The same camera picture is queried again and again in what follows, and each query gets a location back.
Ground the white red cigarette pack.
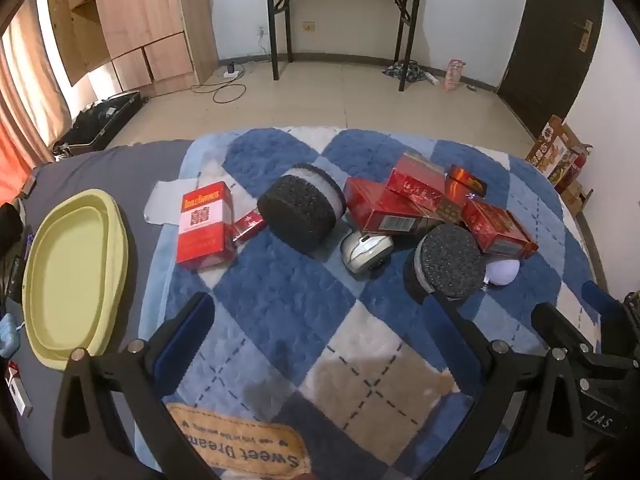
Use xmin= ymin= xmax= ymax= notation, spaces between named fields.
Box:
xmin=4 ymin=362 xmax=33 ymax=418

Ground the light blue device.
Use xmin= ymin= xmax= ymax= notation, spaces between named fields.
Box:
xmin=0 ymin=312 xmax=22 ymax=358

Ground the black case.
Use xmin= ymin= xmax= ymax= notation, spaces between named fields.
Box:
xmin=52 ymin=91 xmax=146 ymax=156

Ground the red carton with pale label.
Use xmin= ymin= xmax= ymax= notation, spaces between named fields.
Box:
xmin=176 ymin=181 xmax=236 ymax=269

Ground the wooden wardrobe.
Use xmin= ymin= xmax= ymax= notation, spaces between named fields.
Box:
xmin=45 ymin=0 xmax=219 ymax=98

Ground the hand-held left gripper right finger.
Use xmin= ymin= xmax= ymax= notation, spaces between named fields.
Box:
xmin=425 ymin=290 xmax=586 ymax=480

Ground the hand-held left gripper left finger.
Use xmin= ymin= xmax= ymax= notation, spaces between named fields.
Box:
xmin=52 ymin=291 xmax=217 ymax=480

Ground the long red carton with barcode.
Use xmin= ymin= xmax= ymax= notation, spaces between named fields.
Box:
xmin=343 ymin=177 xmax=446 ymax=237

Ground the silver computer mouse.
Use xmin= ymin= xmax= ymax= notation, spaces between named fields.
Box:
xmin=340 ymin=230 xmax=396 ymax=275

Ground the short black foam cylinder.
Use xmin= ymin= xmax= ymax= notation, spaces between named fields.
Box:
xmin=404 ymin=223 xmax=488 ymax=306

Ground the yellow plastic basin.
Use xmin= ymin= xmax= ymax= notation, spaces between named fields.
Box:
xmin=22 ymin=189 xmax=130 ymax=372

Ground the large black foam cylinder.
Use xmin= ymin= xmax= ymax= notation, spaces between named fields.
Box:
xmin=257 ymin=163 xmax=347 ymax=253

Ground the black cable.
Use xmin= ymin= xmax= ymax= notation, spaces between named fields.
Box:
xmin=190 ymin=60 xmax=271 ymax=104

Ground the small red cigarette pack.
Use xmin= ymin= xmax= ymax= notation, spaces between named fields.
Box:
xmin=232 ymin=211 xmax=267 ymax=246

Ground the orange beige curtain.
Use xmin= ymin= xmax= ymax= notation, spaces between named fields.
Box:
xmin=0 ymin=0 xmax=71 ymax=206

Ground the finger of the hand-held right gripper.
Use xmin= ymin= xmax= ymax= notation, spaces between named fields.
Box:
xmin=531 ymin=302 xmax=617 ymax=367
xmin=581 ymin=281 xmax=632 ymax=333

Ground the printed cardboard box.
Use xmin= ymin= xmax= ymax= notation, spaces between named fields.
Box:
xmin=525 ymin=115 xmax=596 ymax=211

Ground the black jacket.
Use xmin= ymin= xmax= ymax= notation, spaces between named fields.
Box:
xmin=0 ymin=200 xmax=28 ymax=311

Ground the lilac plush ball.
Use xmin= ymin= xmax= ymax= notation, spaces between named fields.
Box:
xmin=486 ymin=255 xmax=521 ymax=288

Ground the red box with gold band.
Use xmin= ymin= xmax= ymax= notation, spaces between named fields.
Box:
xmin=440 ymin=164 xmax=487 ymax=223

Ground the white cloth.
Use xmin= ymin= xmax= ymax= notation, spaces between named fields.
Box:
xmin=144 ymin=178 xmax=201 ymax=226

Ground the pink bag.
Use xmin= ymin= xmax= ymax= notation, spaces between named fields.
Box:
xmin=444 ymin=58 xmax=467 ymax=92

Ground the blue checkered plush blanket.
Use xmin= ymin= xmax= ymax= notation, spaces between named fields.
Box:
xmin=132 ymin=126 xmax=608 ymax=480

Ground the pile of clothes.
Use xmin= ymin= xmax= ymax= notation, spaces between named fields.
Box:
xmin=382 ymin=60 xmax=426 ymax=82

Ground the dark brown door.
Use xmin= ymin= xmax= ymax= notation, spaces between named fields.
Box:
xmin=497 ymin=0 xmax=606 ymax=133

